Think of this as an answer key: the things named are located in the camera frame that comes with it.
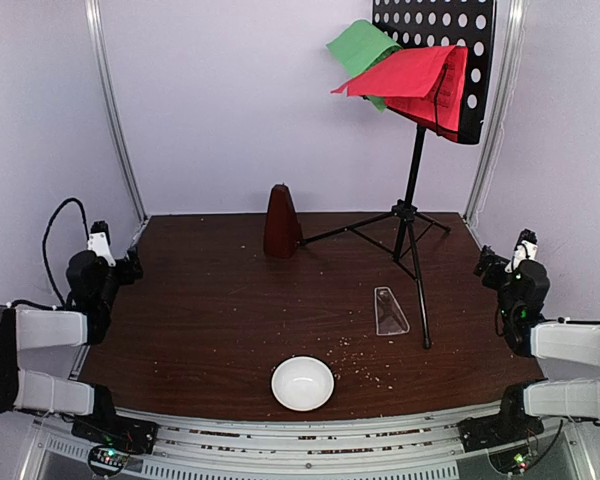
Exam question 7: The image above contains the white ceramic bowl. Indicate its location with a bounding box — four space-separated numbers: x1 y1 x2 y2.
270 356 335 412

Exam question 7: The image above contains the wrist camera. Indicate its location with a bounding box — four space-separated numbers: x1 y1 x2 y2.
87 220 116 267
505 229 538 273

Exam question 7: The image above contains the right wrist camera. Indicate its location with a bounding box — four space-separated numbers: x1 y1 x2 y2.
505 229 538 273

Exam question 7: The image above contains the red paper sheet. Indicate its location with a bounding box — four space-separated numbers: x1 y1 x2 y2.
333 45 469 142

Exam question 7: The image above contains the left aluminium frame post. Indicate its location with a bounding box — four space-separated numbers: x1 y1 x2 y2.
84 0 148 222

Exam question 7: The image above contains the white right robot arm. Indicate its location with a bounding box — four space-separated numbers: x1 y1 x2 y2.
458 231 600 452

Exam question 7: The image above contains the black music stand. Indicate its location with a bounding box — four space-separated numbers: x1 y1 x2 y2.
299 0 497 350

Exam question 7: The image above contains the aluminium front rail base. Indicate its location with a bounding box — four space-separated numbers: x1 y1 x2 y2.
19 399 596 480

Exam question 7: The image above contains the dark red wooden metronome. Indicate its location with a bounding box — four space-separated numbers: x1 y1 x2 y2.
263 184 303 259

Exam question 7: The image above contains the clear plastic metronome cover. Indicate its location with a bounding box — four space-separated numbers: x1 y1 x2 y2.
373 286 410 336

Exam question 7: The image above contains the green paper sheet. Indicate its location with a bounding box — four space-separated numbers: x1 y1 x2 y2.
325 18 404 114

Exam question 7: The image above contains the right aluminium frame post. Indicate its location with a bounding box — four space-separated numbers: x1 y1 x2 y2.
464 1 529 233

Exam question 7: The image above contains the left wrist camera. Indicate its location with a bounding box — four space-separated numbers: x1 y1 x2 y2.
87 220 116 267

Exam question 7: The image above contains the aluminium frame post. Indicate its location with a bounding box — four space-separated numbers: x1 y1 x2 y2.
84 0 148 222
464 1 529 233

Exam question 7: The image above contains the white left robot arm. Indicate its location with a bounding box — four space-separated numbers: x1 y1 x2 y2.
0 248 158 455

